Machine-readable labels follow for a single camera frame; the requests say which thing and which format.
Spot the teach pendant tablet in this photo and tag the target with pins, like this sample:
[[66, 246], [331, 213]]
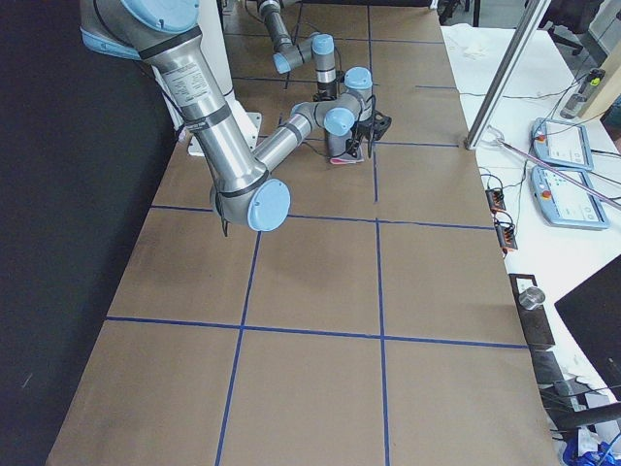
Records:
[[563, 203], [562, 144]]

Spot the crumpled white tissue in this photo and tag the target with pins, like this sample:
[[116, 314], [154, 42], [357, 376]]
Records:
[[476, 50]]

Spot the pink and grey towel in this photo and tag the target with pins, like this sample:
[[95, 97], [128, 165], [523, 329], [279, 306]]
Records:
[[344, 149]]

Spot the black tray under cup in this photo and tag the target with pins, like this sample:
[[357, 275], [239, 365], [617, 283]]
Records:
[[535, 326]]

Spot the far teach pendant tablet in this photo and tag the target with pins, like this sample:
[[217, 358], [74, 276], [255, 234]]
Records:
[[562, 144]]

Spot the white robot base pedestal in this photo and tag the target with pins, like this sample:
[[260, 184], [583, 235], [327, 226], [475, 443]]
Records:
[[200, 83]]

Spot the aluminium frame post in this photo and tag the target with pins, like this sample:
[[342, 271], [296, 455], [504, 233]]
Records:
[[521, 38]]

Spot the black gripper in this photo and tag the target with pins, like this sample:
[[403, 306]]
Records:
[[323, 90], [362, 130]]

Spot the orange connector block near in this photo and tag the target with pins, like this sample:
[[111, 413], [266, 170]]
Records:
[[505, 232]]

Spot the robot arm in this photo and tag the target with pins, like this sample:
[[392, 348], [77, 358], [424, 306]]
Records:
[[318, 48], [255, 199]]

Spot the reacher grabber stick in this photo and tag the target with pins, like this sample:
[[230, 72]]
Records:
[[498, 140]]

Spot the black office chair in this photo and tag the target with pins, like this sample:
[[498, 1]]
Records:
[[569, 22]]

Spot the orange connector block far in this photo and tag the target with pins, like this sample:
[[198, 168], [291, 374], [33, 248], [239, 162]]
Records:
[[496, 200]]

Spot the metal cup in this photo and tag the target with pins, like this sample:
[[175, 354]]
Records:
[[531, 298]]

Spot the orange connector block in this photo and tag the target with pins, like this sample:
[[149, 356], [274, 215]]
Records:
[[496, 200], [505, 232]]

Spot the near teach pendant tablet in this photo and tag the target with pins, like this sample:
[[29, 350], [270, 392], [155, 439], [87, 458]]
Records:
[[563, 203]]

